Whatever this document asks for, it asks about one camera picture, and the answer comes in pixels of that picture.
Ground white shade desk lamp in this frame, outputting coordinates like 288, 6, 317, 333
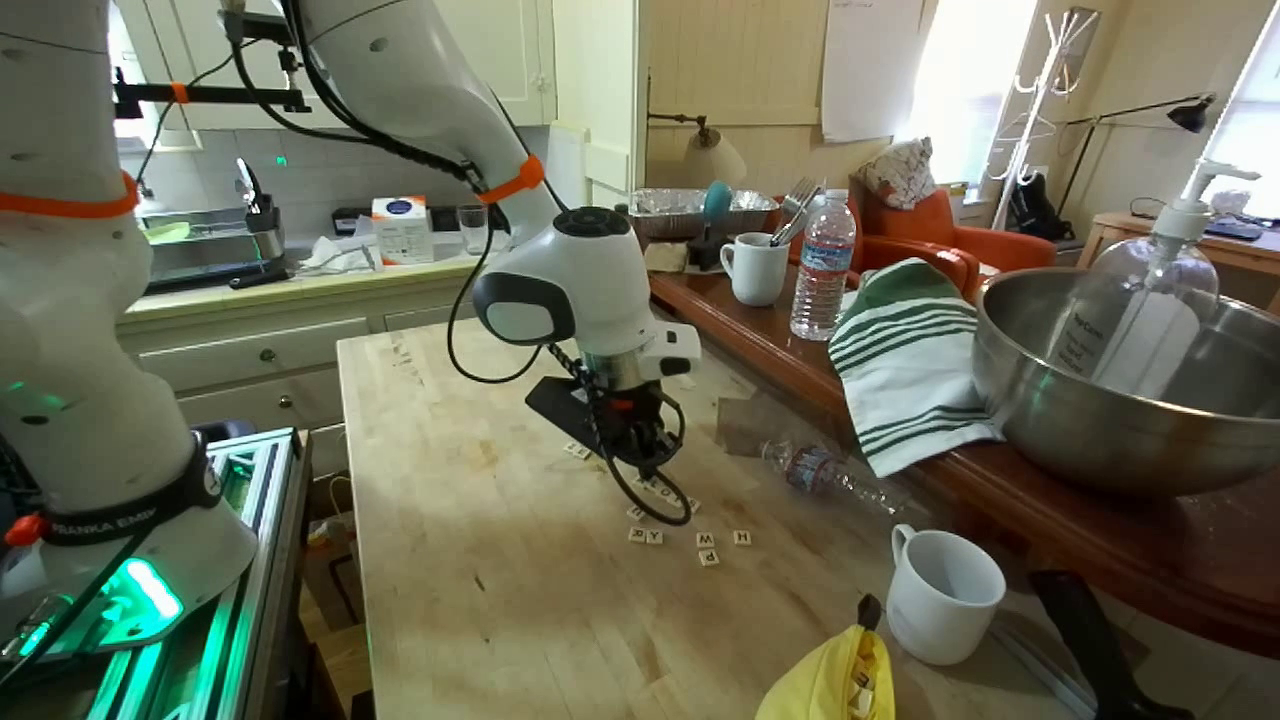
643, 110, 752, 194

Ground clear plastic water bottle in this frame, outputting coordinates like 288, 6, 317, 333
788, 184, 863, 348

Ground white wall cabinets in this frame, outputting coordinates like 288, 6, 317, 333
110, 0, 563, 137

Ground green striped white towel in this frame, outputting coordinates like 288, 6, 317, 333
825, 251, 1008, 484

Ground clear pump soap bottle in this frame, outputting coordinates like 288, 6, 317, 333
1044, 158, 1265, 406

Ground black countertop appliance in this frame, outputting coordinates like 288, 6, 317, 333
227, 153, 299, 294

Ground metal dish tray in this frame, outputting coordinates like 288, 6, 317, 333
136, 204, 273, 298

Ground metal spoon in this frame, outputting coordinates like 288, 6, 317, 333
765, 194, 819, 258

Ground brown cardboard box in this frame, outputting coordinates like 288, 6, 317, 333
292, 503, 376, 720

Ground white rag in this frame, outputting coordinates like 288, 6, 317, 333
299, 227, 392, 282

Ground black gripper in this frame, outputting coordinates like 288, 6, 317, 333
591, 374, 689, 484

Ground orange armchair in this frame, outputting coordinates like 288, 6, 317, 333
849, 184, 1068, 303

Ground dark wooden table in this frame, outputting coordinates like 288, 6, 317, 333
591, 210, 1280, 665

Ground black camera boom rod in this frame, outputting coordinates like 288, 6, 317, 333
110, 68, 320, 121

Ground large white mug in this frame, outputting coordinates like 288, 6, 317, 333
716, 227, 797, 313

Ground light wooden desk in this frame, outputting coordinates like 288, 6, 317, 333
1076, 204, 1280, 319

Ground black flat handle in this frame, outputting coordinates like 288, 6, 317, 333
1025, 570, 1195, 720

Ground white kitchen counter cabinet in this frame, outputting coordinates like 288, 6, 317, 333
115, 251, 487, 441

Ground white wall poster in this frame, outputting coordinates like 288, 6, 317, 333
816, 0, 927, 149

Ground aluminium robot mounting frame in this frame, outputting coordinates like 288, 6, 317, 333
0, 426, 320, 720

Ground white wipes tub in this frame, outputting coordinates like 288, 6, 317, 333
367, 194, 438, 268

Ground crushed clear plastic bottle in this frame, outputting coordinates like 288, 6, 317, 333
757, 434, 909, 526

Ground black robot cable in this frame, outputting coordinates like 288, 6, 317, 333
215, 0, 697, 528

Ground white coat rack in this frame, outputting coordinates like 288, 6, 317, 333
987, 0, 1110, 232

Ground black bag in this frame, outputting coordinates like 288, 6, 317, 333
998, 170, 1070, 247

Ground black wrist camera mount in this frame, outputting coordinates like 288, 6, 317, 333
520, 374, 608, 448

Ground yellow fabric tile bag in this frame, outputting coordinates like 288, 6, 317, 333
752, 593, 900, 720

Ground large steel mixing bowl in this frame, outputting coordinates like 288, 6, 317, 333
968, 263, 1280, 503

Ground small white mug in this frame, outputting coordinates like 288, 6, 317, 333
883, 519, 1012, 671

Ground black desk lamp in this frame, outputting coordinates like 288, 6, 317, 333
1057, 87, 1221, 204

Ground orange cable strap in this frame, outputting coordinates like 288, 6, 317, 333
473, 153, 550, 210
0, 173, 142, 223

